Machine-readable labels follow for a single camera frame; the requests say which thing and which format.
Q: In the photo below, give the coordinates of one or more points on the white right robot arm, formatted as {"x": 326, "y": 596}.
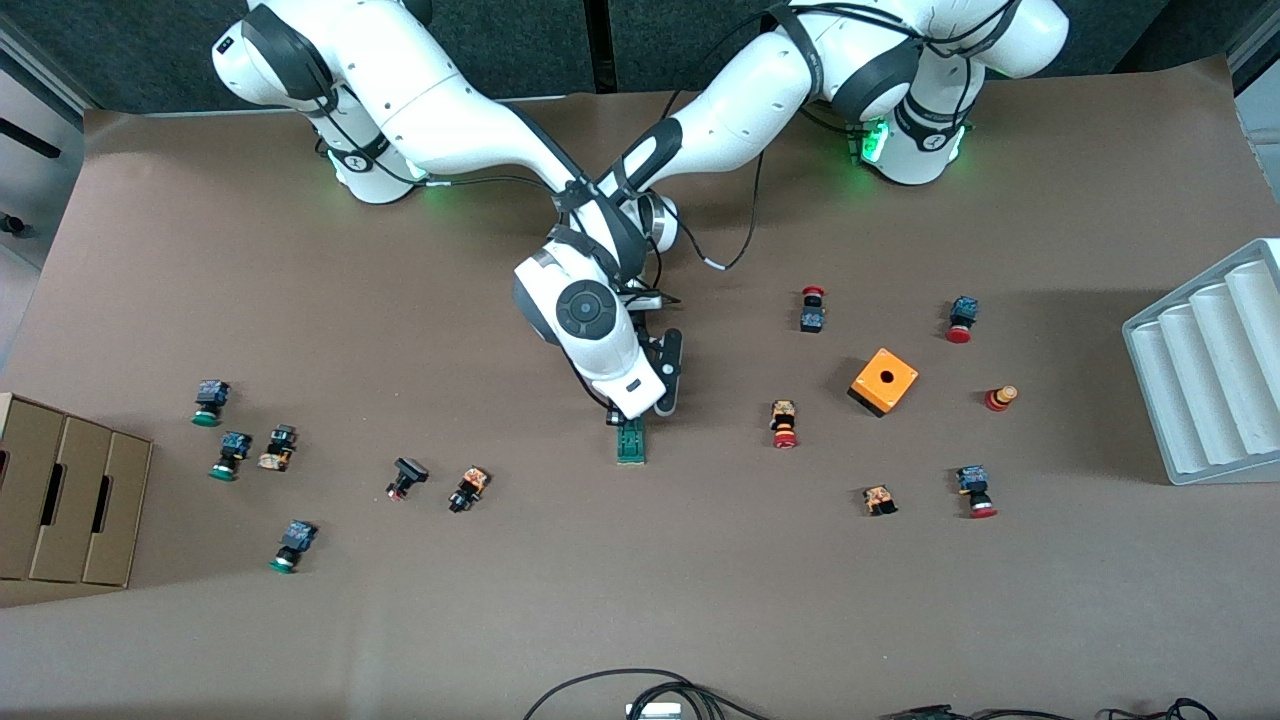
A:
{"x": 430, "y": 110}

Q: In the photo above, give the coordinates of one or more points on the red mushroom button orange block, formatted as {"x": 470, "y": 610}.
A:
{"x": 783, "y": 415}

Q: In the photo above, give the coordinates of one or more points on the green pushbutton with blue block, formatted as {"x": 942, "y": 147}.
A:
{"x": 234, "y": 448}
{"x": 210, "y": 395}
{"x": 296, "y": 538}

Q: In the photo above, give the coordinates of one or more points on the small orange contact block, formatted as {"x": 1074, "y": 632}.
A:
{"x": 879, "y": 499}

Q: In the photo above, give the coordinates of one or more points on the orange button enclosure box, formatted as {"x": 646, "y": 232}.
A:
{"x": 900, "y": 375}

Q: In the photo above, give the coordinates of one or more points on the black square pushbutton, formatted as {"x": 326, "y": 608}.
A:
{"x": 408, "y": 470}

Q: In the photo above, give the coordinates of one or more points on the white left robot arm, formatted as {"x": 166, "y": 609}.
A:
{"x": 760, "y": 110}

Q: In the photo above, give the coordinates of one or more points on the red mushroom button blue block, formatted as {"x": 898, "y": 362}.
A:
{"x": 973, "y": 482}
{"x": 963, "y": 310}

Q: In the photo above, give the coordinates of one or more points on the black vertical post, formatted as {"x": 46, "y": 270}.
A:
{"x": 600, "y": 50}

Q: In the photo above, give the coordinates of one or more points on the brown cardboard box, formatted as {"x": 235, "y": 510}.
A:
{"x": 70, "y": 500}

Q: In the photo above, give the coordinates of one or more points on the red mushroom button black block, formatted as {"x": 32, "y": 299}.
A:
{"x": 812, "y": 320}

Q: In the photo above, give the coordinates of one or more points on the green load switch white slider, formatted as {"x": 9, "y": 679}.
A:
{"x": 630, "y": 445}

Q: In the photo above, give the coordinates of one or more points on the grey ridged tray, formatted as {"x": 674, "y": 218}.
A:
{"x": 1210, "y": 370}

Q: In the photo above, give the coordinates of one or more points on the small white adapter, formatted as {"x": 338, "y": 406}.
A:
{"x": 653, "y": 711}

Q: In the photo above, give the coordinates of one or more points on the red yellow mushroom button head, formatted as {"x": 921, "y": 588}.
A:
{"x": 1000, "y": 398}

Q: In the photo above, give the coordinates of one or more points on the black round knob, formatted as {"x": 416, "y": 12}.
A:
{"x": 12, "y": 225}

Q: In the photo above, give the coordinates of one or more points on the black selector with orange block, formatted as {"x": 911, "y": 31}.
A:
{"x": 470, "y": 485}

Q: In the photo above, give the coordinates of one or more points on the brown paper table cover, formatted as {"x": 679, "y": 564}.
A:
{"x": 640, "y": 600}

